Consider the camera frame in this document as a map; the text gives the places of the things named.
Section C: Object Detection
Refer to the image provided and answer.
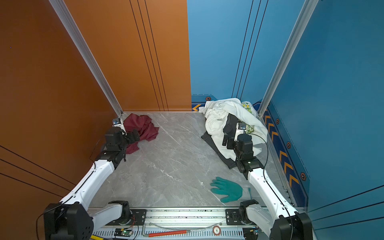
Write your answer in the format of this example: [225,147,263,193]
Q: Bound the red handled tool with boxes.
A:
[142,225,190,238]

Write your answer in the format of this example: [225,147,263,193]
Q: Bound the yellow black caliper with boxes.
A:
[90,235,105,240]

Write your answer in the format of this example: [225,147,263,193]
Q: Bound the right aluminium corner post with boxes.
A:
[258,0,319,118]

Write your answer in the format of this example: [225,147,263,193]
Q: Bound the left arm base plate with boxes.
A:
[107,209,147,227]

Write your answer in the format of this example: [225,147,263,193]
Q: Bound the white cloth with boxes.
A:
[199,98,268,160]

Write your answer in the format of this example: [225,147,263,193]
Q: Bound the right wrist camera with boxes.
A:
[234,122,247,142]

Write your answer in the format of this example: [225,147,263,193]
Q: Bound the green rubber glove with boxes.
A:
[210,177,243,204]

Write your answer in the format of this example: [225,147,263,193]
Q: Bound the green circuit board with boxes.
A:
[113,228,134,239]

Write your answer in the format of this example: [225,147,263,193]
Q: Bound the left aluminium corner post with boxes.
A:
[49,0,123,117]

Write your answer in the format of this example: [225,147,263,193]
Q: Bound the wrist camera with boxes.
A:
[113,118,126,133]
[234,122,247,142]

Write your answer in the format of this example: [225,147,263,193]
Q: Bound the dark grey garment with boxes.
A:
[201,114,239,169]

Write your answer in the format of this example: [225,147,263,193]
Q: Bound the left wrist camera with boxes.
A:
[113,118,126,133]

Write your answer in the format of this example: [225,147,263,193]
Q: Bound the aluminium corner post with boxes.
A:
[49,0,123,117]
[258,0,319,118]

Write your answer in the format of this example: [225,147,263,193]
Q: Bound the maroon shirt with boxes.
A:
[124,114,159,142]

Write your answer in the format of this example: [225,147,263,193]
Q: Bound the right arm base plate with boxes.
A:
[225,209,255,226]

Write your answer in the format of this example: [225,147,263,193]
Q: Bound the aluminium front rail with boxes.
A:
[93,207,269,240]

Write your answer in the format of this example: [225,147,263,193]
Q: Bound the round red white sticker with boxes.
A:
[213,226,222,236]

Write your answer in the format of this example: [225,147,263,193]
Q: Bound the lemon print cloth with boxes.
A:
[241,102,255,134]

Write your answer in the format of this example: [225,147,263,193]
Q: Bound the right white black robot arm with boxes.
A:
[223,132,314,240]

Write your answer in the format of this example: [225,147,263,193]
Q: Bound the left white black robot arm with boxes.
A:
[43,125,140,240]

